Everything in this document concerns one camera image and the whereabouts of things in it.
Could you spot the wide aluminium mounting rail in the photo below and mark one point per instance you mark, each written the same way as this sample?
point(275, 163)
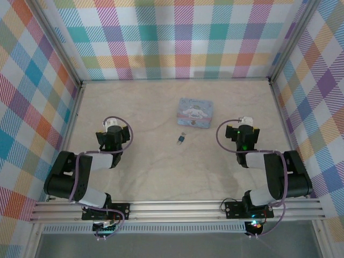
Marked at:
point(174, 209)

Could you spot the short aluminium frame post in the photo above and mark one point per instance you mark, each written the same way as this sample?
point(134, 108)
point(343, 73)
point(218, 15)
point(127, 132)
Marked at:
point(322, 240)
point(33, 242)

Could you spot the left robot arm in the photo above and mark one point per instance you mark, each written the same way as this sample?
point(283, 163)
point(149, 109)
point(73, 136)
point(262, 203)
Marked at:
point(67, 177)

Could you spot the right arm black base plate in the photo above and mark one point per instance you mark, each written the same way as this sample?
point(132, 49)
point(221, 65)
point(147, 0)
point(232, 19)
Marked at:
point(233, 209)

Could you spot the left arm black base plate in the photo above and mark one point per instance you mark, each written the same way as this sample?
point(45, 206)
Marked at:
point(121, 211)

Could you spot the long aluminium floor rail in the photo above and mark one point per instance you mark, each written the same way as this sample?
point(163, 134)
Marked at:
point(174, 80)

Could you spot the green controller board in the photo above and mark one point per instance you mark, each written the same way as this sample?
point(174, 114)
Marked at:
point(106, 227)

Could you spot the blue cartoon tin box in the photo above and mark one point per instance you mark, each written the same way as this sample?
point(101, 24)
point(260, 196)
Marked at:
point(194, 107)

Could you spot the black controller board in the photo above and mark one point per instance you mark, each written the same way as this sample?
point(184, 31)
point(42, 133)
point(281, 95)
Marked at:
point(255, 227)

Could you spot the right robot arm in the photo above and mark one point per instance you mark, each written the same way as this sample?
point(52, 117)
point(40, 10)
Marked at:
point(290, 177)

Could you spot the aluminium side floor rail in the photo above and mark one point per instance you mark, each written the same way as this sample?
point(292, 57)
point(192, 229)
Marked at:
point(287, 134)
point(69, 134)

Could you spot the grey metal base panel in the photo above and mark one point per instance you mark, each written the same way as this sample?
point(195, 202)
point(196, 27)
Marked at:
point(174, 246)

